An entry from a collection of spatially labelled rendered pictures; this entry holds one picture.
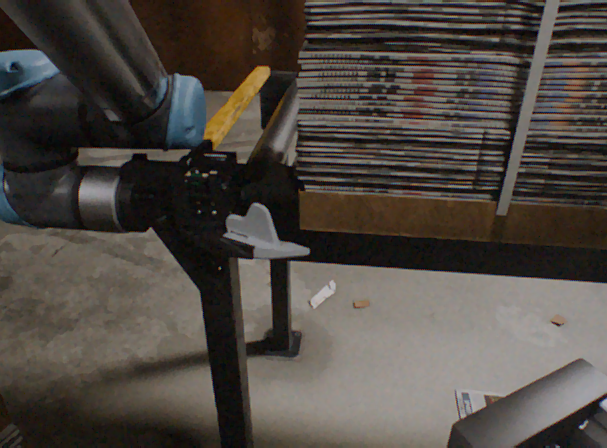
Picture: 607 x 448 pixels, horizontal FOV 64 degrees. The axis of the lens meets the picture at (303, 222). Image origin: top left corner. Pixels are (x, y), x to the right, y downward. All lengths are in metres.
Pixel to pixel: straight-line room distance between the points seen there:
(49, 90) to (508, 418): 0.49
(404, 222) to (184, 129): 0.23
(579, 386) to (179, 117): 0.41
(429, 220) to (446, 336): 1.13
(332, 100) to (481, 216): 0.17
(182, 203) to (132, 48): 0.17
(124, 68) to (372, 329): 1.27
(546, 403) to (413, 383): 1.04
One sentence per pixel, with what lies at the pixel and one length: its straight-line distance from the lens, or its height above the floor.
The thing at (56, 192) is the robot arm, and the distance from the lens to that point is 0.58.
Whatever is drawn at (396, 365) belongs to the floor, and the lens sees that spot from 1.47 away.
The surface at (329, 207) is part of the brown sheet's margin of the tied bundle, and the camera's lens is 0.47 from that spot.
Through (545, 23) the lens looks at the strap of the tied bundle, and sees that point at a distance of 0.43.
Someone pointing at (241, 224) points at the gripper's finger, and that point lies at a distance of 0.50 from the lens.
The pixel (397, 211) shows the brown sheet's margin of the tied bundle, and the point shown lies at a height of 0.84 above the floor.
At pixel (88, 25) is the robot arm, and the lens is 0.38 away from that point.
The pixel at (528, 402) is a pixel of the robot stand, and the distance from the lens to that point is 0.40.
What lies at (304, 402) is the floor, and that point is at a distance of 1.37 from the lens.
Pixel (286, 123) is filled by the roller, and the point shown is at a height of 0.80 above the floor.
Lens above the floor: 1.06
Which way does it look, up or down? 31 degrees down
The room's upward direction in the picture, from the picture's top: straight up
